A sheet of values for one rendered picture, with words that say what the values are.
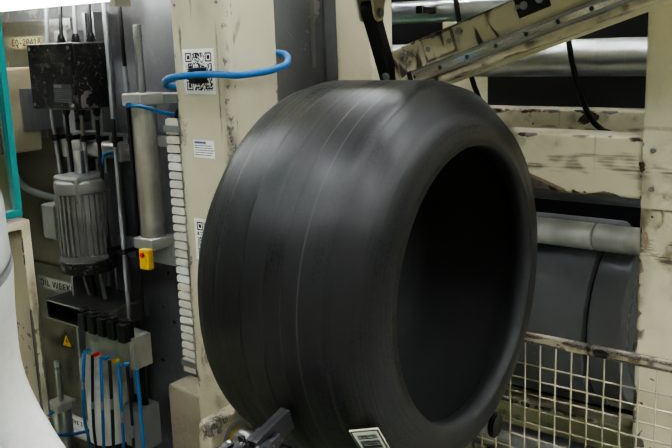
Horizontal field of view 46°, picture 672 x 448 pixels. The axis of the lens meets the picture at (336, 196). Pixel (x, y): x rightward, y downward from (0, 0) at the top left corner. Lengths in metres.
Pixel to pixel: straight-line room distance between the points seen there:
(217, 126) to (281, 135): 0.25
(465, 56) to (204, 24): 0.48
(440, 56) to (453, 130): 0.43
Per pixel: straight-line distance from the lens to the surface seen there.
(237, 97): 1.33
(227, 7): 1.32
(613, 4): 1.39
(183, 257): 1.47
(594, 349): 1.52
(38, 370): 1.55
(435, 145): 1.07
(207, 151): 1.36
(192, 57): 1.37
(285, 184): 1.04
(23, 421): 0.67
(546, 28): 1.43
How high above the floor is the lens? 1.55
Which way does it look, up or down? 11 degrees down
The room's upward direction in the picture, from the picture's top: 2 degrees counter-clockwise
